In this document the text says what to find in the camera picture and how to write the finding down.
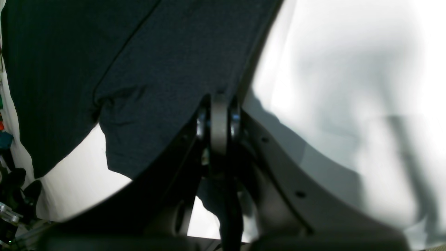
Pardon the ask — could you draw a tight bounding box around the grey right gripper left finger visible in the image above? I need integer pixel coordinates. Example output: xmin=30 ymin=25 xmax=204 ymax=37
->
xmin=38 ymin=94 xmax=228 ymax=251

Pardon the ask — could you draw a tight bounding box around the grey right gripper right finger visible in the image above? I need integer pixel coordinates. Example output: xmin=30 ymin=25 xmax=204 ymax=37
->
xmin=228 ymin=106 xmax=409 ymax=251

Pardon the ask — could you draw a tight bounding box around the black graphic T-shirt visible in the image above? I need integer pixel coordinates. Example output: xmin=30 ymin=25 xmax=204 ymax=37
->
xmin=1 ymin=0 xmax=284 ymax=180

